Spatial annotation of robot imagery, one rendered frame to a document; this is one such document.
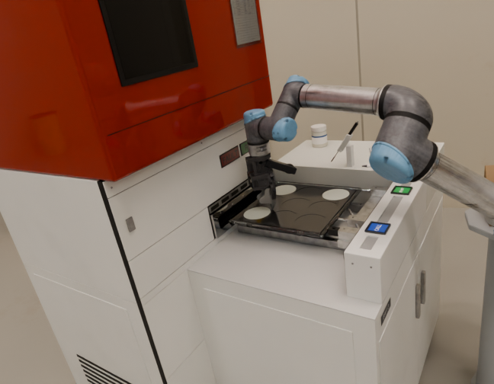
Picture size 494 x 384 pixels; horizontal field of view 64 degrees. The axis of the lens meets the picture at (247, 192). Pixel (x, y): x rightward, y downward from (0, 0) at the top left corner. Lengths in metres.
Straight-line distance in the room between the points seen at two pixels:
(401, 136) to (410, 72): 2.08
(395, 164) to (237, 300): 0.63
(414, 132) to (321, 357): 0.67
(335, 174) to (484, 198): 0.61
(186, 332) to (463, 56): 2.49
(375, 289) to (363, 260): 0.08
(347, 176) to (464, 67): 1.72
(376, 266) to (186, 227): 0.62
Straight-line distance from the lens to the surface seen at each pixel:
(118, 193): 1.13
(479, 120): 3.23
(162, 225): 1.25
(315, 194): 1.54
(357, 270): 1.08
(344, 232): 1.26
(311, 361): 1.28
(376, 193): 1.53
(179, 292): 1.37
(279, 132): 1.23
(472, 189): 1.16
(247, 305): 1.27
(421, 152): 1.06
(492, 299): 1.67
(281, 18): 3.18
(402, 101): 1.09
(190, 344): 1.49
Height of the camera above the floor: 1.53
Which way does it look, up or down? 22 degrees down
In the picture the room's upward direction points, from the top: 10 degrees counter-clockwise
